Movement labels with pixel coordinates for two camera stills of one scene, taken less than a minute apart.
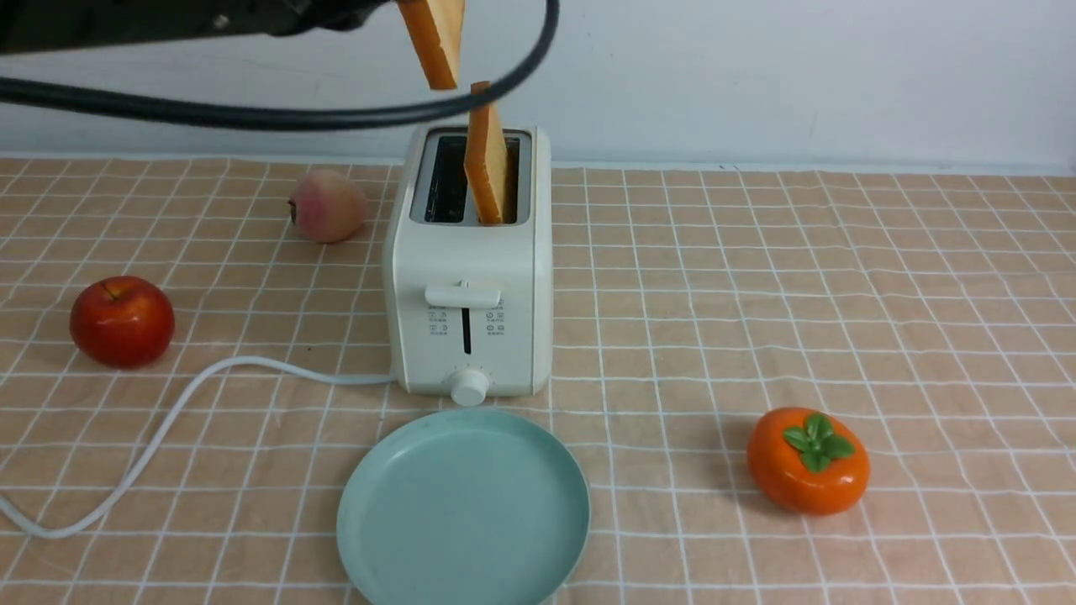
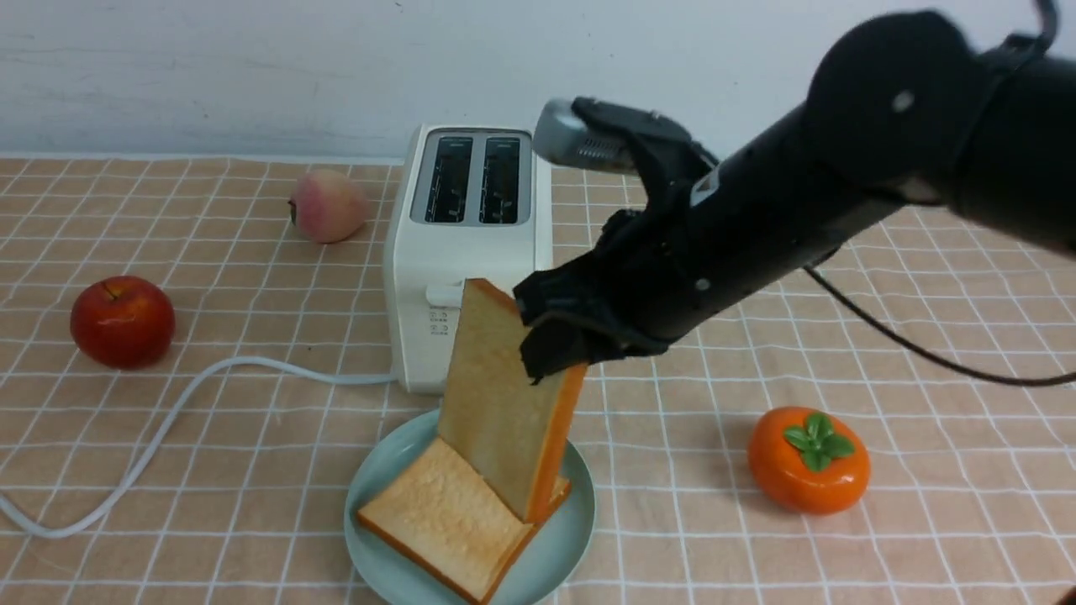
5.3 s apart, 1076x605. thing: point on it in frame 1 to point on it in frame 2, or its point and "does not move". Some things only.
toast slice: [435, 28] to [433, 507]
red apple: [123, 323] does not move
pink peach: [328, 207] does not move
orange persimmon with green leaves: [807, 461] does not move
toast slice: [486, 161] to [507, 426]
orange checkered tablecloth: [935, 314] does not move
